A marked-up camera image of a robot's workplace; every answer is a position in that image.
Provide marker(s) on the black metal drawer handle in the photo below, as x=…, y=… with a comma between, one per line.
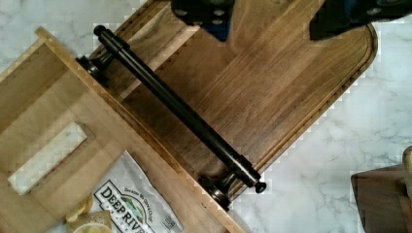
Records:
x=240, y=168

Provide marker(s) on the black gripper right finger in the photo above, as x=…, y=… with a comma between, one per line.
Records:
x=336, y=17

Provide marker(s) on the dark wooden block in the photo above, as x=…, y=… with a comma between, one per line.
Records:
x=383, y=197

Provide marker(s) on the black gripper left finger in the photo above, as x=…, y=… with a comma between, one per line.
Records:
x=213, y=16

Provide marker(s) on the white Deep River chips bag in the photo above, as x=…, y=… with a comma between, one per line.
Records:
x=134, y=204

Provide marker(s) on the dark wooden cutting board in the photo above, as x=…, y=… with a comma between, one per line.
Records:
x=261, y=89

